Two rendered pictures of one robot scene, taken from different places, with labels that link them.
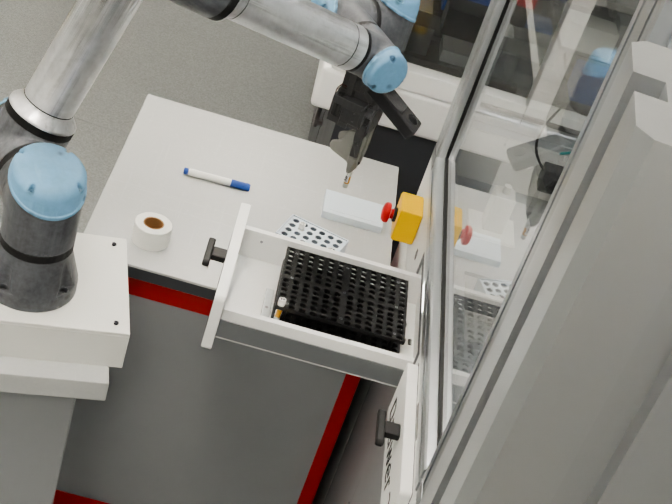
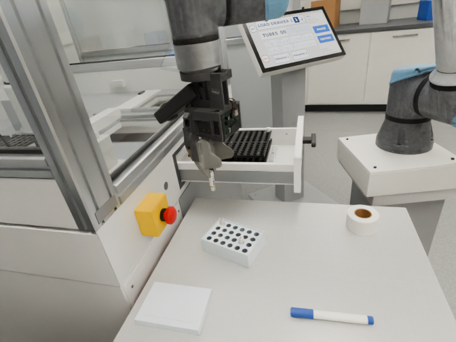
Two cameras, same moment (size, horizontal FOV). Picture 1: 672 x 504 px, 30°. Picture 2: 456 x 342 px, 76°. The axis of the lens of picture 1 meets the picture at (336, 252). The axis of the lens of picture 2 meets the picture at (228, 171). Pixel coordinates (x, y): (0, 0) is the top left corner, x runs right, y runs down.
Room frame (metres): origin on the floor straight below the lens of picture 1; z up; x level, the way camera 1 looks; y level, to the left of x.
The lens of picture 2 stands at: (2.50, 0.27, 1.26)
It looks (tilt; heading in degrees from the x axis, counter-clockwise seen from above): 29 degrees down; 203
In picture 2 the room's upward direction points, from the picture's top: 8 degrees counter-clockwise
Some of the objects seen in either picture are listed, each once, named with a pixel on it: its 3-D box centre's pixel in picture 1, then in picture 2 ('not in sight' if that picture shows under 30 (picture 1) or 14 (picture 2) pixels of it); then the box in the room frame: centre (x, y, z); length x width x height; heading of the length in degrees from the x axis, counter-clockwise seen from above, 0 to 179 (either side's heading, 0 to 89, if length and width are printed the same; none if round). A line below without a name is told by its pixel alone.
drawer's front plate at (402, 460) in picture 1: (398, 449); not in sight; (1.44, -0.19, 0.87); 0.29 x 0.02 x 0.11; 6
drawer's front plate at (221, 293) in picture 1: (226, 272); (299, 150); (1.72, 0.16, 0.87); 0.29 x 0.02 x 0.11; 6
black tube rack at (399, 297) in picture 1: (339, 306); (233, 151); (1.74, -0.04, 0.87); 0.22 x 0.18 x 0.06; 96
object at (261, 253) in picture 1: (343, 310); (230, 153); (1.74, -0.05, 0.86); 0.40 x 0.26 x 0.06; 96
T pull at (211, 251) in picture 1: (215, 253); (309, 140); (1.71, 0.19, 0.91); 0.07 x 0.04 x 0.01; 6
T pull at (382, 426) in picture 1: (388, 429); not in sight; (1.43, -0.16, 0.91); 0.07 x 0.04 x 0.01; 6
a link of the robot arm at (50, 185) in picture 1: (43, 196); (414, 89); (1.57, 0.45, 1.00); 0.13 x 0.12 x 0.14; 37
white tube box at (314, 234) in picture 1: (309, 243); (233, 241); (2.02, 0.05, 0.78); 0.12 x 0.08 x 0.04; 78
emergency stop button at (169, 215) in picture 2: (389, 212); (168, 215); (2.07, -0.07, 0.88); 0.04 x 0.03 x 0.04; 6
